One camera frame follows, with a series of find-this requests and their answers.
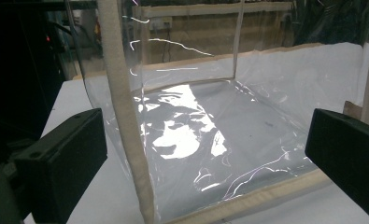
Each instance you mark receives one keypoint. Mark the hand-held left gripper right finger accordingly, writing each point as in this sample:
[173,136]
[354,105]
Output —
[347,146]

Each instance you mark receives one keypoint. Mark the wooden shelf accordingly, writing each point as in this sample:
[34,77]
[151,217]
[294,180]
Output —
[216,28]

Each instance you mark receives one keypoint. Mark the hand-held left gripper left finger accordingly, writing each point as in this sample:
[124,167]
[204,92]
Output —
[63,161]

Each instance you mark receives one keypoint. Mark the clear plastic storage bag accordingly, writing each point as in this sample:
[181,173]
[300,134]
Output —
[222,124]

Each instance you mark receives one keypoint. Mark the black equipment case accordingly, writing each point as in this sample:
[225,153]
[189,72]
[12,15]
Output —
[20,62]

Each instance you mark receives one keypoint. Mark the dark curtain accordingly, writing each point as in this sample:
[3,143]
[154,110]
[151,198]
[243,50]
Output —
[331,21]

